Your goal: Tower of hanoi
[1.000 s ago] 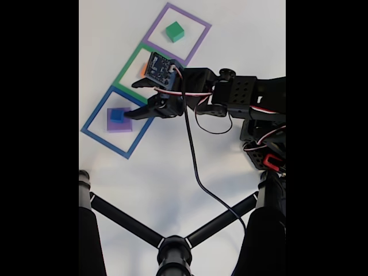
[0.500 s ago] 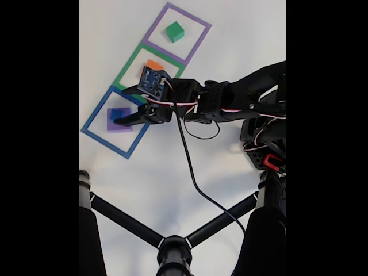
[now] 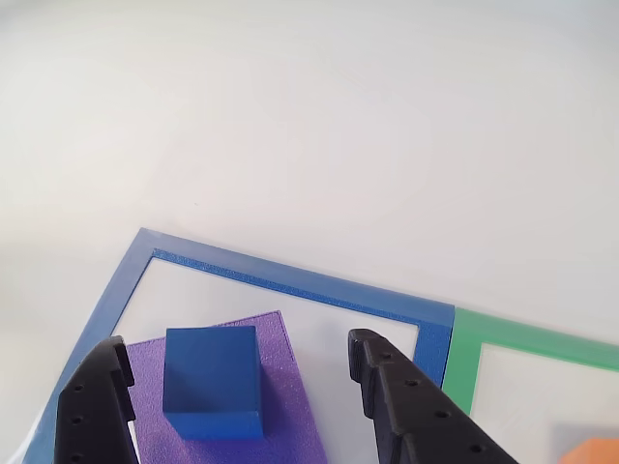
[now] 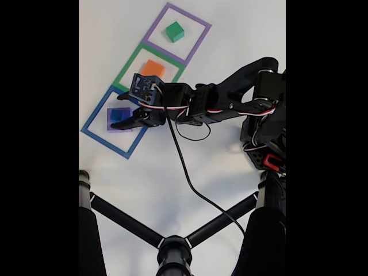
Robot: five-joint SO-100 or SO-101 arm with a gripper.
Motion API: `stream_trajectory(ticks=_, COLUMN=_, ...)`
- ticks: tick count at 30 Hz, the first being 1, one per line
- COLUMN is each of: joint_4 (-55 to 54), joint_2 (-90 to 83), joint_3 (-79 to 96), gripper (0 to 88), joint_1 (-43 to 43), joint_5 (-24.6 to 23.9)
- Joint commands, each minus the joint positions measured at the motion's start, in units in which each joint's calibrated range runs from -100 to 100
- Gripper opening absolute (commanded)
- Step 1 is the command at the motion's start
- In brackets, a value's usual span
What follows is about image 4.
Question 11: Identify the red clamp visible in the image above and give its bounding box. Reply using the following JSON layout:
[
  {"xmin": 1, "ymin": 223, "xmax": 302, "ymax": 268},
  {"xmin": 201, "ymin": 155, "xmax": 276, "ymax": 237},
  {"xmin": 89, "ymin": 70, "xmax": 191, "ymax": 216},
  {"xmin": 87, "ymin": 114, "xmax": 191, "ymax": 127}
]
[{"xmin": 263, "ymin": 154, "xmax": 284, "ymax": 170}]

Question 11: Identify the green square frame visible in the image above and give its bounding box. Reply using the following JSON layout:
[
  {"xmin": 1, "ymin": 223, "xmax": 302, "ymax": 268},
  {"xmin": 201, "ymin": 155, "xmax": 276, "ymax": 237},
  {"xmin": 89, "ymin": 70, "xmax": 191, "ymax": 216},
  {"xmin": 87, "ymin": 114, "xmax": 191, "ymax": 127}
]
[{"xmin": 111, "ymin": 42, "xmax": 186, "ymax": 93}]

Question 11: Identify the orange block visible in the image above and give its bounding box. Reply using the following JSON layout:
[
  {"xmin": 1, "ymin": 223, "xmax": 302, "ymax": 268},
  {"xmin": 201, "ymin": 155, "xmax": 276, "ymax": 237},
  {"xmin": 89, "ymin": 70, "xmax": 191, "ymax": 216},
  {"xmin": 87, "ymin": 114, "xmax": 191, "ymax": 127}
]
[{"xmin": 140, "ymin": 59, "xmax": 166, "ymax": 79}]

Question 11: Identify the black tripod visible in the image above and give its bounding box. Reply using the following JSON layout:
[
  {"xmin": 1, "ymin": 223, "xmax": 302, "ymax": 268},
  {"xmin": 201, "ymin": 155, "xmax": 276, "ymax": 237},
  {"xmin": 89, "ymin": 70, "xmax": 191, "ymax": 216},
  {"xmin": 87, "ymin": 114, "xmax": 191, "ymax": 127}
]
[{"xmin": 79, "ymin": 169, "xmax": 286, "ymax": 276}]

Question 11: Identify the camera board with blue mount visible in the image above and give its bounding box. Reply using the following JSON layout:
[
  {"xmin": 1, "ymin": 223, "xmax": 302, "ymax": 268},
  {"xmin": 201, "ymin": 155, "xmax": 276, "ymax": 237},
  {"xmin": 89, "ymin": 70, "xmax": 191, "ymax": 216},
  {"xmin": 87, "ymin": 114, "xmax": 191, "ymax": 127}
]
[{"xmin": 129, "ymin": 73, "xmax": 165, "ymax": 106}]

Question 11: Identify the small blue block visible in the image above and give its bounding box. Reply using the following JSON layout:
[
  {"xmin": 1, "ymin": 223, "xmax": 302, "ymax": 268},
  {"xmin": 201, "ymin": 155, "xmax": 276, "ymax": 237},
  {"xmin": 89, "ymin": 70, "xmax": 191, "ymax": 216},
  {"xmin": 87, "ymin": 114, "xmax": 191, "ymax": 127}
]
[{"xmin": 110, "ymin": 108, "xmax": 126, "ymax": 123}]

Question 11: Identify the green block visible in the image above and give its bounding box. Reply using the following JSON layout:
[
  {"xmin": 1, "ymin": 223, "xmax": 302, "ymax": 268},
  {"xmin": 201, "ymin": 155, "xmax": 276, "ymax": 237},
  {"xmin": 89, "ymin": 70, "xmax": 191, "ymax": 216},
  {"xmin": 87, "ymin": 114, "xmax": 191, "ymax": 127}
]
[{"xmin": 165, "ymin": 21, "xmax": 185, "ymax": 43}]

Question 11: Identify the blue square frame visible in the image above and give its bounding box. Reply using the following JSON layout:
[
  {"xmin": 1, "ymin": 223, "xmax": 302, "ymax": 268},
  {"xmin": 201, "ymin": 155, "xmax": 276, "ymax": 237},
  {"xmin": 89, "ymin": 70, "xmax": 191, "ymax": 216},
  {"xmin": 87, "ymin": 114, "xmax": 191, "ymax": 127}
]
[{"xmin": 80, "ymin": 85, "xmax": 159, "ymax": 160}]

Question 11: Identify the purple square frame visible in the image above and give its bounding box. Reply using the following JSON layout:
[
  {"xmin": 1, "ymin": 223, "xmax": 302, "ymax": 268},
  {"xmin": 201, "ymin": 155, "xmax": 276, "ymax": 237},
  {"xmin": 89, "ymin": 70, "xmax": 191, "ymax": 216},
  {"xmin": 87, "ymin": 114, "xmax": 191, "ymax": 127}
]
[{"xmin": 142, "ymin": 2, "xmax": 213, "ymax": 66}]

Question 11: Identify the large purple block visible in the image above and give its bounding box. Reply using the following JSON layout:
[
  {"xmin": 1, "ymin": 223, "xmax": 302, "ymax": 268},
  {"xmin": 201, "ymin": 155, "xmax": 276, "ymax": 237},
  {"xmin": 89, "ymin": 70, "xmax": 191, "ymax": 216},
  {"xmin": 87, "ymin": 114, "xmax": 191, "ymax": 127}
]
[{"xmin": 106, "ymin": 107, "xmax": 133, "ymax": 133}]

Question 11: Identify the red white servo wire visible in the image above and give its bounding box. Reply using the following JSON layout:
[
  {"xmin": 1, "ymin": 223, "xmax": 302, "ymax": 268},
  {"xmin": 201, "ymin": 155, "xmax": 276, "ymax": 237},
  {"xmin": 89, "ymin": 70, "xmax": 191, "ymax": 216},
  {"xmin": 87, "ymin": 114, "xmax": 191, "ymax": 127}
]
[{"xmin": 137, "ymin": 83, "xmax": 279, "ymax": 153}]

